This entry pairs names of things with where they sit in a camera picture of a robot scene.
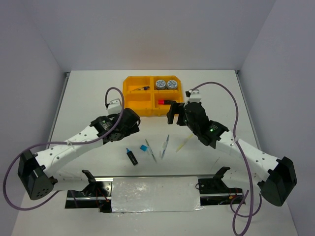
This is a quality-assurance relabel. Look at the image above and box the black highlighter orange tip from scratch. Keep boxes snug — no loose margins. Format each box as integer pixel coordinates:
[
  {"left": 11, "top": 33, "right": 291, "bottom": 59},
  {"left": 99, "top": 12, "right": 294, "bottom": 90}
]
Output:
[{"left": 158, "top": 100, "right": 176, "bottom": 105}]

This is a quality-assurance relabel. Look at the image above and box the round blue-white tin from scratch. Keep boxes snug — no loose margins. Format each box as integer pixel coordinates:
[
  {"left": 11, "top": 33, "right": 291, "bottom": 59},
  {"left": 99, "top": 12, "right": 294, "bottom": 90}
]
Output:
[
  {"left": 155, "top": 79, "right": 166, "bottom": 90},
  {"left": 166, "top": 79, "right": 178, "bottom": 90}
]

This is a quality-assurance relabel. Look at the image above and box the blue highlighter cap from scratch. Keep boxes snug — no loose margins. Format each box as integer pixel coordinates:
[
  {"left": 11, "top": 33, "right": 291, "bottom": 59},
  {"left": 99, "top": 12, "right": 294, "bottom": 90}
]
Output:
[{"left": 140, "top": 145, "right": 147, "bottom": 151}]

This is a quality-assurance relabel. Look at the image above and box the small glue bottle blue cap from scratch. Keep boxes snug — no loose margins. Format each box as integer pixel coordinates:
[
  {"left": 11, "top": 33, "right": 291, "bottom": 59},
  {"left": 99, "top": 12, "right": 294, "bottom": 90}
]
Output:
[{"left": 131, "top": 86, "right": 150, "bottom": 91}]

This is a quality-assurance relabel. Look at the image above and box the black highlighter blue tip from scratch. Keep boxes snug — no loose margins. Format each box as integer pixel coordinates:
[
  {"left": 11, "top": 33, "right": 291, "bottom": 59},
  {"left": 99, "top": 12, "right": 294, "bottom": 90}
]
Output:
[{"left": 126, "top": 148, "right": 138, "bottom": 166}]

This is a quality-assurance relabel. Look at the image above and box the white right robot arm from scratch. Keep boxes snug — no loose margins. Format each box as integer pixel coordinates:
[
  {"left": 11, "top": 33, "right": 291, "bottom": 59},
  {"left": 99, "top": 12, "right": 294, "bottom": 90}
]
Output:
[{"left": 167, "top": 102, "right": 297, "bottom": 207}]

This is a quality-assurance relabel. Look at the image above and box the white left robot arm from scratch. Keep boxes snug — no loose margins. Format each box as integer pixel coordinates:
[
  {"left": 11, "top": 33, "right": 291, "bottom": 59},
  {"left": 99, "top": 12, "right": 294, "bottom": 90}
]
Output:
[{"left": 18, "top": 108, "right": 140, "bottom": 200}]

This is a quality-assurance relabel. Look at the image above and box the yellow clear pen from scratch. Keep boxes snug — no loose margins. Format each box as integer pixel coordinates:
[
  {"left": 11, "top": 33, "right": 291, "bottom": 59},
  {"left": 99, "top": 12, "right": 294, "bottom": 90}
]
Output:
[{"left": 176, "top": 133, "right": 193, "bottom": 152}]

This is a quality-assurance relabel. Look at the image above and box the orange four-compartment organizer tray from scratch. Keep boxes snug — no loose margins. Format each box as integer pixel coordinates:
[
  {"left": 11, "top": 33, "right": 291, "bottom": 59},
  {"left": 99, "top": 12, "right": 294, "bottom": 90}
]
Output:
[{"left": 123, "top": 75, "right": 183, "bottom": 117}]

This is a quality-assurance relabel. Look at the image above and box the blue clear pen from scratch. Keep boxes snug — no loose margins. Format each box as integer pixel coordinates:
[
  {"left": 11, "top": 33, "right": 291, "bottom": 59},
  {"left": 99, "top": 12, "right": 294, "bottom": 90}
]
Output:
[{"left": 161, "top": 135, "right": 170, "bottom": 159}]

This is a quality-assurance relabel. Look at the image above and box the green clear pen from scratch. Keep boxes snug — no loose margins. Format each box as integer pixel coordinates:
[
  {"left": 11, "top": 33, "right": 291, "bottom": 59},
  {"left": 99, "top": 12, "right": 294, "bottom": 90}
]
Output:
[{"left": 145, "top": 139, "right": 157, "bottom": 163}]

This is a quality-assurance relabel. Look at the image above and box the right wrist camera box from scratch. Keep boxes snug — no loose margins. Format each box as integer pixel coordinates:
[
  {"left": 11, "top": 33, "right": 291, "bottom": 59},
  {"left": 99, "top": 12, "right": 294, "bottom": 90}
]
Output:
[{"left": 185, "top": 89, "right": 201, "bottom": 103}]

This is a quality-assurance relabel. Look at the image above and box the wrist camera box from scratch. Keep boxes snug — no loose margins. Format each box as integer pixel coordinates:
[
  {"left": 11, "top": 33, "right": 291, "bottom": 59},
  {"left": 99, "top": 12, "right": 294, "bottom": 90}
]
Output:
[
  {"left": 105, "top": 98, "right": 122, "bottom": 115},
  {"left": 185, "top": 89, "right": 201, "bottom": 103}
]

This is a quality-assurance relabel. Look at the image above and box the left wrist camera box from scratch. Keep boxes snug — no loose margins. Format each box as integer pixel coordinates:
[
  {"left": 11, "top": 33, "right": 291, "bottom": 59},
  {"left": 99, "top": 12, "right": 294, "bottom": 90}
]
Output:
[{"left": 105, "top": 98, "right": 122, "bottom": 115}]

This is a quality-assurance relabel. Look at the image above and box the foil-covered base plate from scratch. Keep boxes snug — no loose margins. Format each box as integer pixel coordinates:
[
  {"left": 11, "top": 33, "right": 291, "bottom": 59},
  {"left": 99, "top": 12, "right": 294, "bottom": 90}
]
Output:
[{"left": 111, "top": 177, "right": 203, "bottom": 213}]

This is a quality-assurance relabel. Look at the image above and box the black mounting rail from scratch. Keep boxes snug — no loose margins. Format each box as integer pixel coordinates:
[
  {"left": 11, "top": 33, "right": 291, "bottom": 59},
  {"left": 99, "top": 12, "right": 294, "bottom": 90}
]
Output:
[{"left": 65, "top": 176, "right": 243, "bottom": 213}]

